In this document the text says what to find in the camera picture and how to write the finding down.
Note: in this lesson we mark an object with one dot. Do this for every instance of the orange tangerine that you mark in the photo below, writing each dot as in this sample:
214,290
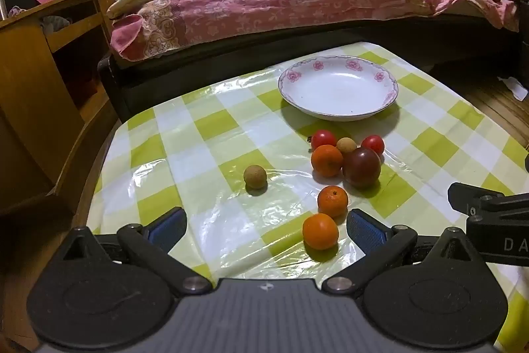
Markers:
320,231
332,201
326,160

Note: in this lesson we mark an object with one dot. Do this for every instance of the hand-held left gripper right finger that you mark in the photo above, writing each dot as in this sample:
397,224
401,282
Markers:
365,231

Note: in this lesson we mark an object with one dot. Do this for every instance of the tan longan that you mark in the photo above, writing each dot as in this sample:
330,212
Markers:
346,145
254,176

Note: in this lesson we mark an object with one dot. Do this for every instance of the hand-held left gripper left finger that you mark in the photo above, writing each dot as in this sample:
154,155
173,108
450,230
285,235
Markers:
167,231

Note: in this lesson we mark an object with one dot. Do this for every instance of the white paper scrap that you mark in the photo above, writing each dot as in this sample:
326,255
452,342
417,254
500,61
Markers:
514,86

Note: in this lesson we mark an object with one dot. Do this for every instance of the pink floral bedsheet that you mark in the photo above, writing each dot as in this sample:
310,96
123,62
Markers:
248,10

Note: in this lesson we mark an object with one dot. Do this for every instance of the white floral-rim plate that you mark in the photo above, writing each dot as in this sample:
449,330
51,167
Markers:
337,88

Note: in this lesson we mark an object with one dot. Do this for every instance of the green checked plastic tablecloth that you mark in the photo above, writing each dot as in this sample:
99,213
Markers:
198,154

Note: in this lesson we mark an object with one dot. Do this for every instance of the wooden desk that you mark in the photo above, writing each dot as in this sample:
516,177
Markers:
24,88

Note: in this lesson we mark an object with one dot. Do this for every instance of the dark purple plum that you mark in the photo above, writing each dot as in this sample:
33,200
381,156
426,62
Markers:
361,167

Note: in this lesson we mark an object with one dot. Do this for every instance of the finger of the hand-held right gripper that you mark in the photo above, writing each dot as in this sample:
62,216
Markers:
487,200

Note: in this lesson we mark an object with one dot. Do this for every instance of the red tomato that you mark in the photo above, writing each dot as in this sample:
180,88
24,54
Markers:
373,143
323,139

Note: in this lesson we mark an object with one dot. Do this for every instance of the grey cloth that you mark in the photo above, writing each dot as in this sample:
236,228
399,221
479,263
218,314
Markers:
56,24

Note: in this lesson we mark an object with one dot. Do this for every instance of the dark bed frame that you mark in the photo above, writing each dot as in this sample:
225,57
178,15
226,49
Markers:
186,76

